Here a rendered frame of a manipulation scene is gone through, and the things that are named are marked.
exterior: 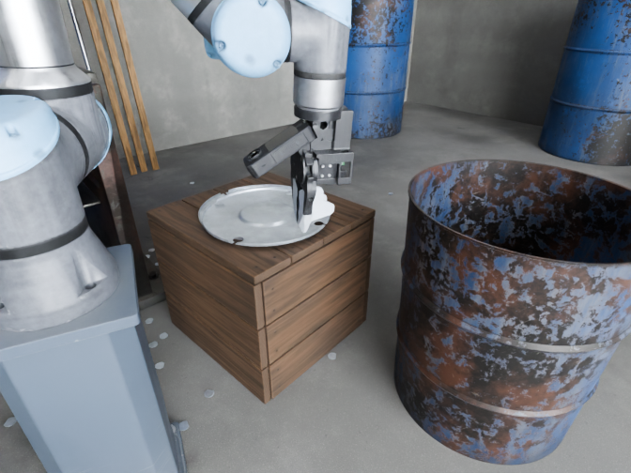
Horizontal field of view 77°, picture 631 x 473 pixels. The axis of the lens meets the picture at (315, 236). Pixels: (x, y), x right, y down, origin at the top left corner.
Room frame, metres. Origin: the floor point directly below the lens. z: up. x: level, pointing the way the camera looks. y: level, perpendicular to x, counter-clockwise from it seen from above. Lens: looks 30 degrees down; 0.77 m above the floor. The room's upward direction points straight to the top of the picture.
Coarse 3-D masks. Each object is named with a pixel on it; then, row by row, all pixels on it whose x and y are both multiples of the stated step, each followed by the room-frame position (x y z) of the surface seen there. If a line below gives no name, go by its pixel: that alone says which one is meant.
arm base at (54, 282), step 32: (0, 256) 0.36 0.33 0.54; (32, 256) 0.36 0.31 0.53; (64, 256) 0.38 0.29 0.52; (96, 256) 0.41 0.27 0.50; (0, 288) 0.35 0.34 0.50; (32, 288) 0.35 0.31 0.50; (64, 288) 0.37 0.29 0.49; (96, 288) 0.39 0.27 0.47; (0, 320) 0.34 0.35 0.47; (32, 320) 0.34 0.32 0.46; (64, 320) 0.35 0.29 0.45
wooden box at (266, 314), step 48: (192, 240) 0.72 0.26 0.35; (240, 240) 0.72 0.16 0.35; (336, 240) 0.76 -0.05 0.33; (192, 288) 0.74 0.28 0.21; (240, 288) 0.61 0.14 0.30; (288, 288) 0.65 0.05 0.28; (336, 288) 0.76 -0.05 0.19; (192, 336) 0.78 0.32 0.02; (240, 336) 0.63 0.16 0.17; (288, 336) 0.64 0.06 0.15; (336, 336) 0.76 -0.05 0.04; (288, 384) 0.64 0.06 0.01
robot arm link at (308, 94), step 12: (300, 84) 0.58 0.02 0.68; (312, 84) 0.57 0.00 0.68; (324, 84) 0.57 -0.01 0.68; (336, 84) 0.58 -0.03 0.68; (300, 96) 0.58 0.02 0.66; (312, 96) 0.57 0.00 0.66; (324, 96) 0.57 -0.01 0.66; (336, 96) 0.58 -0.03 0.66; (300, 108) 0.59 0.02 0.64; (312, 108) 0.58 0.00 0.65; (324, 108) 0.57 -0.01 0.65; (336, 108) 0.59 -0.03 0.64
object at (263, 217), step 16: (240, 192) 0.94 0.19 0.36; (256, 192) 0.94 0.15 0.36; (272, 192) 0.94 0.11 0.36; (208, 208) 0.85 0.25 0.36; (224, 208) 0.85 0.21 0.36; (240, 208) 0.85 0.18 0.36; (256, 208) 0.83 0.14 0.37; (272, 208) 0.83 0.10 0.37; (288, 208) 0.83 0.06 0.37; (208, 224) 0.77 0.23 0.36; (224, 224) 0.77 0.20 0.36; (240, 224) 0.77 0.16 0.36; (256, 224) 0.76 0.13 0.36; (272, 224) 0.76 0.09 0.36; (288, 224) 0.77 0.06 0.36; (224, 240) 0.69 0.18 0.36; (256, 240) 0.70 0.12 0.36; (272, 240) 0.70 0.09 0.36; (288, 240) 0.69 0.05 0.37
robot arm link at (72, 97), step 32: (0, 0) 0.51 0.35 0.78; (32, 0) 0.52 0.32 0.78; (0, 32) 0.51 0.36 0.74; (32, 32) 0.52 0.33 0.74; (64, 32) 0.56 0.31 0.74; (0, 64) 0.51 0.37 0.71; (32, 64) 0.51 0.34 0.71; (64, 64) 0.54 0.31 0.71; (32, 96) 0.50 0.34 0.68; (64, 96) 0.51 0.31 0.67; (96, 128) 0.55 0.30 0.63; (96, 160) 0.53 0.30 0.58
